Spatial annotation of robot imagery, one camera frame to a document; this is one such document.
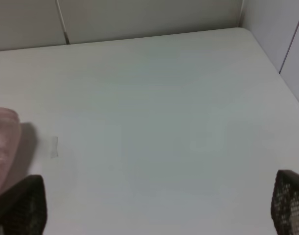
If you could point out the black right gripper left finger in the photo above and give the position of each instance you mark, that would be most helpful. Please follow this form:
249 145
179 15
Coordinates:
23 208

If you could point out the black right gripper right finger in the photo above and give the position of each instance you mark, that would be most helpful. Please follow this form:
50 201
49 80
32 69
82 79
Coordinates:
285 203

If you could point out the pink fluffy towel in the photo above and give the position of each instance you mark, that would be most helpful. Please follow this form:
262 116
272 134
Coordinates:
10 134

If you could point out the clear tape strip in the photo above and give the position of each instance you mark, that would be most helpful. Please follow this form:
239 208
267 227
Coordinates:
54 147

